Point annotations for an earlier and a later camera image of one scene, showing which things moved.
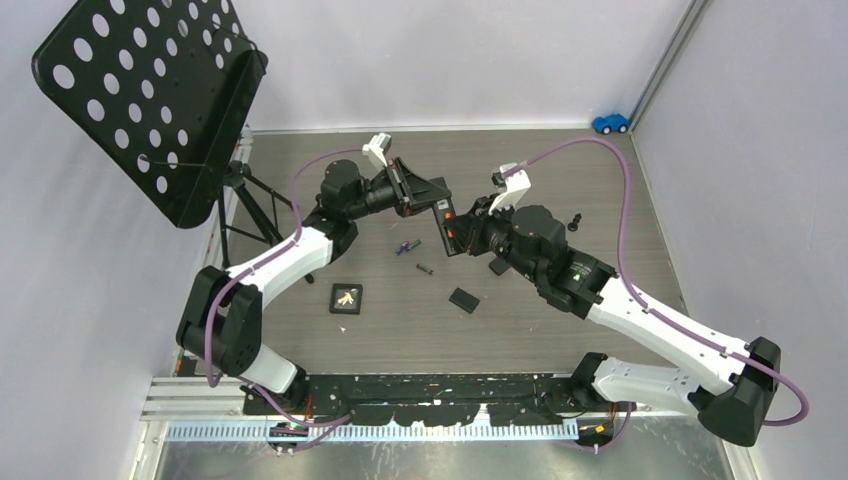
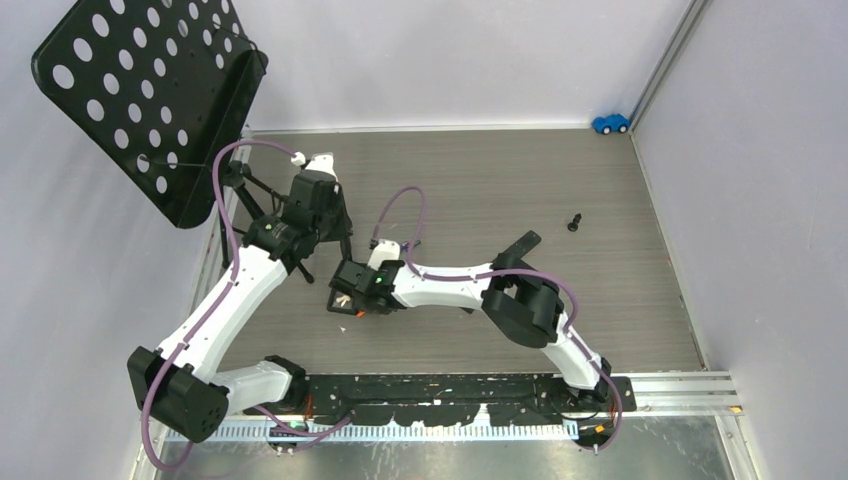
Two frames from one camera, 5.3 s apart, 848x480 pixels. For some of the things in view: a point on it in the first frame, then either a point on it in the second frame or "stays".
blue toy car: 611,123 stays
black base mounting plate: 426,400 stays
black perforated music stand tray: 159,90 stays
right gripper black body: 486,229 → 362,306
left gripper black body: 404,204 → 333,225
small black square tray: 346,299 stays
